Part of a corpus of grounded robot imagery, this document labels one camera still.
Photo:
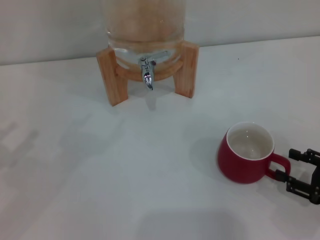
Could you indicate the wooden dispenser stand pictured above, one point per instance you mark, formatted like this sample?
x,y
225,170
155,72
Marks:
x,y
110,75

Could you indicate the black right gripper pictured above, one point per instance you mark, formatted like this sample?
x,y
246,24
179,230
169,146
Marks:
x,y
316,185

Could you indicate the chrome faucet with lever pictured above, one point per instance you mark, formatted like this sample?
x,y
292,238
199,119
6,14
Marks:
x,y
148,75

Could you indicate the glass water dispenser jar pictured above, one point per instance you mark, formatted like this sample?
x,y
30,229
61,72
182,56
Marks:
x,y
145,22

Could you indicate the red cup white inside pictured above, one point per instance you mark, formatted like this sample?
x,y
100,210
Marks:
x,y
237,167

